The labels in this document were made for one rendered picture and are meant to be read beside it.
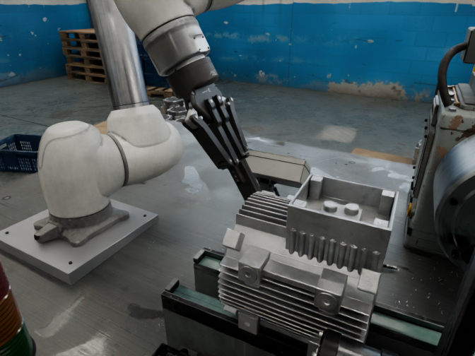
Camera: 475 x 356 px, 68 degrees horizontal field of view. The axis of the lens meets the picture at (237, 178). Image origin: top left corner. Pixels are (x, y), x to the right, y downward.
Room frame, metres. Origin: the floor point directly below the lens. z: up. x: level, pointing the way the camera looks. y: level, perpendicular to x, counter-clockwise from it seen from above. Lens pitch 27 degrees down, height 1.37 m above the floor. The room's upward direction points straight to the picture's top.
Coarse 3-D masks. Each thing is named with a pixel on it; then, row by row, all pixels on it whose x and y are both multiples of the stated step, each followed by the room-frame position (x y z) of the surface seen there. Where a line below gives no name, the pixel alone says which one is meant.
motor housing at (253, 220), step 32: (256, 192) 0.47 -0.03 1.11; (256, 224) 0.40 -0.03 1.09; (224, 256) 0.38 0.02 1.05; (288, 256) 0.36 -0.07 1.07; (224, 288) 0.36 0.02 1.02; (256, 288) 0.34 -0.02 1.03; (288, 288) 0.33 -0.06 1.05; (352, 288) 0.31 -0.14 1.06; (288, 320) 0.32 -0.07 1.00; (320, 320) 0.30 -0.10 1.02; (352, 320) 0.29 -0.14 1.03
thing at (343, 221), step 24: (312, 192) 0.44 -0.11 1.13; (336, 192) 0.44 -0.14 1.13; (360, 192) 0.42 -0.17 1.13; (384, 192) 0.40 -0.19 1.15; (288, 216) 0.37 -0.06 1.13; (312, 216) 0.35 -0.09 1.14; (336, 216) 0.34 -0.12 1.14; (360, 216) 0.37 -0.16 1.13; (384, 216) 0.39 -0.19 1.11; (288, 240) 0.37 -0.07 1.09; (312, 240) 0.35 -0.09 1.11; (336, 240) 0.34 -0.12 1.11; (360, 240) 0.33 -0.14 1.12; (384, 240) 0.32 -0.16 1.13; (336, 264) 0.34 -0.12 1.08; (360, 264) 0.32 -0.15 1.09
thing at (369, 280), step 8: (264, 192) 0.50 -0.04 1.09; (232, 232) 0.39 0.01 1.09; (240, 232) 0.39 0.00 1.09; (224, 240) 0.38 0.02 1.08; (232, 240) 0.38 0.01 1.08; (240, 240) 0.38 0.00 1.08; (232, 248) 0.37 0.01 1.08; (240, 248) 0.38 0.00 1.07; (360, 272) 0.31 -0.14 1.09; (368, 272) 0.31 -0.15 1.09; (376, 272) 0.31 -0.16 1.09; (360, 280) 0.31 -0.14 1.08; (368, 280) 0.30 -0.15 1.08; (376, 280) 0.30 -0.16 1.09; (360, 288) 0.30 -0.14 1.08; (368, 288) 0.30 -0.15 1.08; (376, 288) 0.30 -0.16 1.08; (232, 312) 0.37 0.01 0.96
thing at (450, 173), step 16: (464, 144) 0.63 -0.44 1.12; (448, 160) 0.62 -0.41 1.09; (464, 160) 0.56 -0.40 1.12; (448, 176) 0.56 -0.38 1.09; (464, 176) 0.51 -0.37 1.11; (448, 192) 0.52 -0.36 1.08; (464, 192) 0.51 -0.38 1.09; (448, 208) 0.51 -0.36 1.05; (464, 208) 0.50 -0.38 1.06; (448, 224) 0.51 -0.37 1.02; (464, 224) 0.50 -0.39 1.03; (448, 240) 0.51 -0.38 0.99; (464, 240) 0.49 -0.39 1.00; (448, 256) 0.51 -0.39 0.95; (464, 256) 0.49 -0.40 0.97
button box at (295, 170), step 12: (252, 156) 0.68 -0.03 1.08; (264, 156) 0.68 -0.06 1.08; (276, 156) 0.67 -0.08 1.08; (288, 156) 0.66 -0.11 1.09; (252, 168) 0.67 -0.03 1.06; (264, 168) 0.66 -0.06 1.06; (276, 168) 0.65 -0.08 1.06; (288, 168) 0.64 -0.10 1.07; (300, 168) 0.63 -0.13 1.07; (276, 180) 0.66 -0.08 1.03; (288, 180) 0.63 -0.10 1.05; (300, 180) 0.62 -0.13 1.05
